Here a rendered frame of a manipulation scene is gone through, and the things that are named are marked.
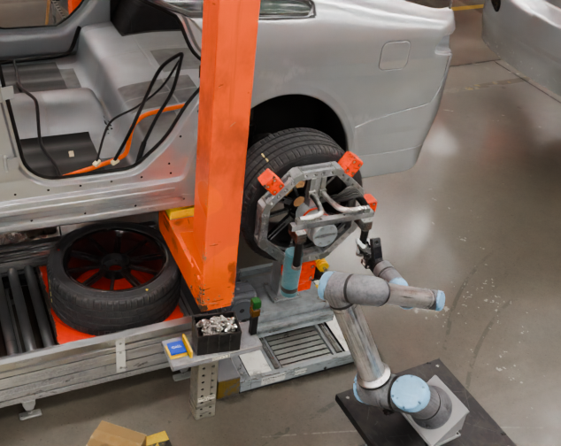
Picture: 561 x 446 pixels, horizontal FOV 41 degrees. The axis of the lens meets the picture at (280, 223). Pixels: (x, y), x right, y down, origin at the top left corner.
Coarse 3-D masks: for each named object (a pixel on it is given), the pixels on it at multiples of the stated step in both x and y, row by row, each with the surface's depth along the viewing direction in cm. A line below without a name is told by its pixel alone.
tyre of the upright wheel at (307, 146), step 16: (288, 128) 363; (304, 128) 365; (256, 144) 359; (272, 144) 355; (288, 144) 353; (304, 144) 352; (320, 144) 356; (336, 144) 367; (256, 160) 353; (272, 160) 347; (288, 160) 346; (304, 160) 349; (320, 160) 353; (336, 160) 357; (256, 176) 348; (256, 192) 348; (256, 208) 354; (240, 224) 358
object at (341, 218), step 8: (328, 216) 341; (336, 216) 342; (344, 216) 342; (352, 216) 344; (360, 216) 346; (368, 216) 348; (304, 224) 334; (312, 224) 336; (320, 224) 338; (328, 224) 340
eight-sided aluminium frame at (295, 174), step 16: (288, 176) 345; (304, 176) 343; (320, 176) 348; (256, 224) 355; (352, 224) 375; (256, 240) 358; (336, 240) 377; (272, 256) 365; (304, 256) 374; (320, 256) 378
